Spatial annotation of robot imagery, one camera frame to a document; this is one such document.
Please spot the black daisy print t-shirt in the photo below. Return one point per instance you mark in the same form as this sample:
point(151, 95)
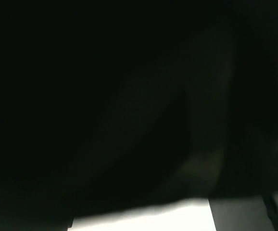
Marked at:
point(113, 105)

